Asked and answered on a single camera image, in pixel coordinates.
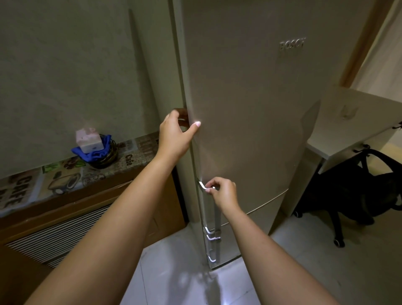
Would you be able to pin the silver refrigerator door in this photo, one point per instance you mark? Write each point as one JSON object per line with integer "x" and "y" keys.
{"x": 251, "y": 110}
{"x": 251, "y": 229}

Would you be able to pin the person's right hand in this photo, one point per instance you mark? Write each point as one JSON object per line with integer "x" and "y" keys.
{"x": 226, "y": 196}

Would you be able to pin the brown wooden radiator cabinet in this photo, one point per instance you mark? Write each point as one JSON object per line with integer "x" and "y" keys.
{"x": 163, "y": 213}

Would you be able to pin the dark wicker basket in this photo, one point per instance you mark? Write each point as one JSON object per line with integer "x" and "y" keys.
{"x": 108, "y": 158}

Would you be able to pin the wooden door frame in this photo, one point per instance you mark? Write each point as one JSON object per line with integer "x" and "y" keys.
{"x": 364, "y": 44}

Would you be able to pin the person's left forearm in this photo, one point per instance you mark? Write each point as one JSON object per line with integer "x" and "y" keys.
{"x": 110, "y": 235}

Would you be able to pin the white desk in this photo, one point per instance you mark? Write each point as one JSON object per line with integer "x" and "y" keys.
{"x": 345, "y": 132}

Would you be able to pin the person's right thumb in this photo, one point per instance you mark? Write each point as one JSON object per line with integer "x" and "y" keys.
{"x": 211, "y": 189}

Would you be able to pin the person's left thumb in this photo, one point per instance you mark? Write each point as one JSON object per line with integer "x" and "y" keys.
{"x": 192, "y": 129}

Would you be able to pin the person's left hand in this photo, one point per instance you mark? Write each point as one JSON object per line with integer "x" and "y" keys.
{"x": 172, "y": 138}

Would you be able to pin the printed table cover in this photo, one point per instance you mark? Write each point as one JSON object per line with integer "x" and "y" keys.
{"x": 62, "y": 176}

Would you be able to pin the pink and white box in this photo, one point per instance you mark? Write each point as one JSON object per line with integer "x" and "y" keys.
{"x": 88, "y": 141}

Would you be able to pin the person's right forearm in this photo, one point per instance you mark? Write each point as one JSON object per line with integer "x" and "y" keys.
{"x": 267, "y": 257}

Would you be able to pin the black office chair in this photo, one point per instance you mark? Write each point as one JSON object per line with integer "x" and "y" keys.
{"x": 361, "y": 188}

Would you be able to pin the blue cloth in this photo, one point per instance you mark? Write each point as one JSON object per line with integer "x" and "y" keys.
{"x": 94, "y": 156}

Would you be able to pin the silver refrigerator body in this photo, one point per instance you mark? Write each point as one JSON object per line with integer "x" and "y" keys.
{"x": 157, "y": 62}

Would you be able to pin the white slatted radiator grille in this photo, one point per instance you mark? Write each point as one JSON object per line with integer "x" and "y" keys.
{"x": 47, "y": 238}

